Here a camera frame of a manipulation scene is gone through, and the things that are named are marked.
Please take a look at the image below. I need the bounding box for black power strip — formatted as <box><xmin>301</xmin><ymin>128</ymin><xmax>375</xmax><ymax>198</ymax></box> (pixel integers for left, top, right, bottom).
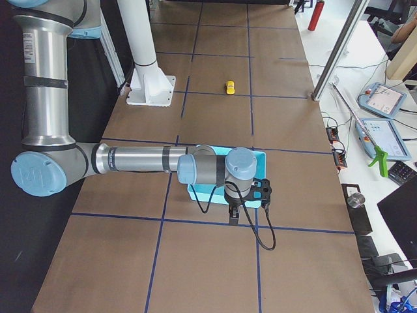
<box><xmin>332</xmin><ymin>147</ymin><xmax>347</xmax><ymax>170</ymax></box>
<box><xmin>326</xmin><ymin>127</ymin><xmax>339</xmax><ymax>142</ymax></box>

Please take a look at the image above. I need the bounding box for black laptop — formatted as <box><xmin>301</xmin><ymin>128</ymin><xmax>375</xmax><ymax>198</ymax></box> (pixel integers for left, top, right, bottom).
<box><xmin>377</xmin><ymin>181</ymin><xmax>416</xmax><ymax>260</ymax></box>

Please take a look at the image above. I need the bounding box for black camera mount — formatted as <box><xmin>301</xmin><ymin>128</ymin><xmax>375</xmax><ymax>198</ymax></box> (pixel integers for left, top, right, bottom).
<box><xmin>246</xmin><ymin>177</ymin><xmax>272</xmax><ymax>208</ymax></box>

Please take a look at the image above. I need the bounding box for teal plastic bin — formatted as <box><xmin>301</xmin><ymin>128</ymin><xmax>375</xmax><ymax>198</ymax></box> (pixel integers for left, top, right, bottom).
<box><xmin>183</xmin><ymin>146</ymin><xmax>266</xmax><ymax>208</ymax></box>

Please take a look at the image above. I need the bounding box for yellow beetle toy car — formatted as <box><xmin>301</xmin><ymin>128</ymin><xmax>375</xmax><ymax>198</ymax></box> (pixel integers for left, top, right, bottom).
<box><xmin>225</xmin><ymin>80</ymin><xmax>235</xmax><ymax>95</ymax></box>

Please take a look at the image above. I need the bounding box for green handled reacher grabber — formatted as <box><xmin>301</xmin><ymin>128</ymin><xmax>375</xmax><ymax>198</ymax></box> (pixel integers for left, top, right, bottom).
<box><xmin>330</xmin><ymin>83</ymin><xmax>388</xmax><ymax>178</ymax></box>

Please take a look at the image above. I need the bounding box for upper teach pendant tablet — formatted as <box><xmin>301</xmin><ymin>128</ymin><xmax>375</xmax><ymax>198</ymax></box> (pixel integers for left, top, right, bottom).
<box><xmin>358</xmin><ymin>82</ymin><xmax>407</xmax><ymax>119</ymax></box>

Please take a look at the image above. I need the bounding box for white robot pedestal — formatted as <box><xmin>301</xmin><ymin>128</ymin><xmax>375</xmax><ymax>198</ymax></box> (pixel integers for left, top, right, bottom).
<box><xmin>117</xmin><ymin>0</ymin><xmax>176</xmax><ymax>107</ymax></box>

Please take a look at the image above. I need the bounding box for seated person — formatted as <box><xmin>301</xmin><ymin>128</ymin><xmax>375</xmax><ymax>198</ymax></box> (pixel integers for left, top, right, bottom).
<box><xmin>391</xmin><ymin>20</ymin><xmax>416</xmax><ymax>44</ymax></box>

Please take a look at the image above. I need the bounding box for black power strip lower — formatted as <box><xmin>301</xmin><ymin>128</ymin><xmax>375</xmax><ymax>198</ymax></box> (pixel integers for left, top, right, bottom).
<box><xmin>332</xmin><ymin>147</ymin><xmax>347</xmax><ymax>170</ymax></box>

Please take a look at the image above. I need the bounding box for silver metal cup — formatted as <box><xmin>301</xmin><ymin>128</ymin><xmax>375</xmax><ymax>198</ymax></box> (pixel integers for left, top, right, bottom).
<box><xmin>347</xmin><ymin>192</ymin><xmax>366</xmax><ymax>209</ymax></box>

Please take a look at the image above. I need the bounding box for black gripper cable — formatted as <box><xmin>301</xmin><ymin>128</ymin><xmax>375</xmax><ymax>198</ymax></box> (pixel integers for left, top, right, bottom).
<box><xmin>192</xmin><ymin>182</ymin><xmax>277</xmax><ymax>251</ymax></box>

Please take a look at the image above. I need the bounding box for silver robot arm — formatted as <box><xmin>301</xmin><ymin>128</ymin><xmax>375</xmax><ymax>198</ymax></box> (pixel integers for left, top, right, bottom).
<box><xmin>10</xmin><ymin>1</ymin><xmax>263</xmax><ymax>224</ymax></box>

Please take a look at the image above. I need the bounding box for black calculator keypad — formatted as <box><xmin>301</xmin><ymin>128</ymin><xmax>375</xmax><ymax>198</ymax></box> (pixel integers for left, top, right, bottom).
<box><xmin>388</xmin><ymin>161</ymin><xmax>416</xmax><ymax>186</ymax></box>

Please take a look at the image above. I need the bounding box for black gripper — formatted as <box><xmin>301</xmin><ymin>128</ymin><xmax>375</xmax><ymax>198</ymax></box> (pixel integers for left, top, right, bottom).
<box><xmin>227</xmin><ymin>198</ymin><xmax>242</xmax><ymax>226</ymax></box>

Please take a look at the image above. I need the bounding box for teach pendant tablet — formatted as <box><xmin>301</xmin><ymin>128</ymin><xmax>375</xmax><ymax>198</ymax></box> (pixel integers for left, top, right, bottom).
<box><xmin>358</xmin><ymin>82</ymin><xmax>407</xmax><ymax>119</ymax></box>
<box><xmin>360</xmin><ymin>118</ymin><xmax>412</xmax><ymax>161</ymax></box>

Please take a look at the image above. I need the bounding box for red fire extinguisher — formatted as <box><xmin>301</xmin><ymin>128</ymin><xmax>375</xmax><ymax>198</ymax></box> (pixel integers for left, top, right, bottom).
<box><xmin>308</xmin><ymin>0</ymin><xmax>325</xmax><ymax>31</ymax></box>

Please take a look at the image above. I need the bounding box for black box under cup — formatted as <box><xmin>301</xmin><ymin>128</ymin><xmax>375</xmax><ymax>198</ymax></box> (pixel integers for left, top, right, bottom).
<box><xmin>341</xmin><ymin>183</ymin><xmax>373</xmax><ymax>235</ymax></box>

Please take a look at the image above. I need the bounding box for black power strip upper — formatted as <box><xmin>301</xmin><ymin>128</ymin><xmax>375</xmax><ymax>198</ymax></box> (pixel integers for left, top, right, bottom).
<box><xmin>326</xmin><ymin>127</ymin><xmax>339</xmax><ymax>142</ymax></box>

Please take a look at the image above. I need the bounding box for aluminium frame post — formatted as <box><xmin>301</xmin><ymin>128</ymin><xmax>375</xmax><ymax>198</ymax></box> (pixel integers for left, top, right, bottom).
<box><xmin>311</xmin><ymin>0</ymin><xmax>369</xmax><ymax>101</ymax></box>

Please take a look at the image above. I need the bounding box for lower teach pendant tablet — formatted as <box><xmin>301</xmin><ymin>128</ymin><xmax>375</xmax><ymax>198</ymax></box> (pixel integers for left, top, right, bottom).
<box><xmin>360</xmin><ymin>118</ymin><xmax>412</xmax><ymax>161</ymax></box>

